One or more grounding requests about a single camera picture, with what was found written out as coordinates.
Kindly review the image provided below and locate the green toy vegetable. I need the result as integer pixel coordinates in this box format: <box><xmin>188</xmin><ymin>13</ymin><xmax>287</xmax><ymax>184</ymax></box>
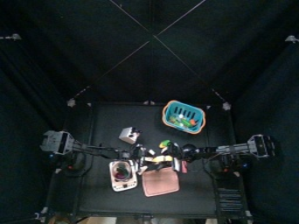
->
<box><xmin>179</xmin><ymin>118</ymin><xmax>194</xmax><ymax>128</ymax></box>

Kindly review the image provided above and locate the green and yellow toy fruit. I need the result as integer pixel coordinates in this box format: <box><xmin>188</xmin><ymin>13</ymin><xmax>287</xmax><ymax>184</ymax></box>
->
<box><xmin>158</xmin><ymin>139</ymin><xmax>174</xmax><ymax>149</ymax></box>

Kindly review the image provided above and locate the white text label sticker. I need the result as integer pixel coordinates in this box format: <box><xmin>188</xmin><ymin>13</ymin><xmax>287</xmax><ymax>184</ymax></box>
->
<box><xmin>218</xmin><ymin>187</ymin><xmax>244</xmax><ymax>216</ymax></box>

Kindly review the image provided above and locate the dark green toy food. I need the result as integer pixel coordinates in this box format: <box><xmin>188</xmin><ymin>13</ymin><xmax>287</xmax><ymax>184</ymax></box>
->
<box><xmin>116</xmin><ymin>164</ymin><xmax>131</xmax><ymax>174</ymax></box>

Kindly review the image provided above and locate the pink cutting board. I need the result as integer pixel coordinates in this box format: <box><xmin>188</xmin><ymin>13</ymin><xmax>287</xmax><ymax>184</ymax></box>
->
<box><xmin>140</xmin><ymin>166</ymin><xmax>182</xmax><ymax>198</ymax></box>

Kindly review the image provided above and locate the teal basket with orange rim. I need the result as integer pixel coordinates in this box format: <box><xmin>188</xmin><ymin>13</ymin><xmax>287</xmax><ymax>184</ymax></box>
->
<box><xmin>162</xmin><ymin>100</ymin><xmax>207</xmax><ymax>135</ymax></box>

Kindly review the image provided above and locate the white toy appliance cube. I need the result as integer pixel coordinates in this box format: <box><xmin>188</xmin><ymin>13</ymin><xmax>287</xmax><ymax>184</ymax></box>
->
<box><xmin>118</xmin><ymin>126</ymin><xmax>143</xmax><ymax>145</ymax></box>

